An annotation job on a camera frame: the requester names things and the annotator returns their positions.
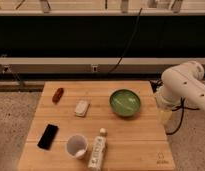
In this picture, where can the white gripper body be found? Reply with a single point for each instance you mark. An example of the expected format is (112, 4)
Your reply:
(164, 116)

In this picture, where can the white cup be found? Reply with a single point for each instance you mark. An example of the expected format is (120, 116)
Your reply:
(77, 146)

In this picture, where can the white plastic bottle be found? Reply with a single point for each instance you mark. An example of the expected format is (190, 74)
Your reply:
(98, 151)

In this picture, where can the black smartphone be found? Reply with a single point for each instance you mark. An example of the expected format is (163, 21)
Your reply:
(47, 137)

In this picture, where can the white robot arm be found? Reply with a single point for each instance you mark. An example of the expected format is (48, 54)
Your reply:
(180, 81)

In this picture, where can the white sponge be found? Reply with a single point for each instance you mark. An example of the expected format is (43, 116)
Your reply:
(81, 108)

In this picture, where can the brown oblong object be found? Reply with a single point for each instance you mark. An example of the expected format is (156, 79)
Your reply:
(57, 95)

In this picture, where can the green bowl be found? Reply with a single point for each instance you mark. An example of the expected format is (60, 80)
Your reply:
(125, 103)

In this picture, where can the white wall outlet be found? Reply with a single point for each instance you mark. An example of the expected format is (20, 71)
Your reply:
(95, 69)

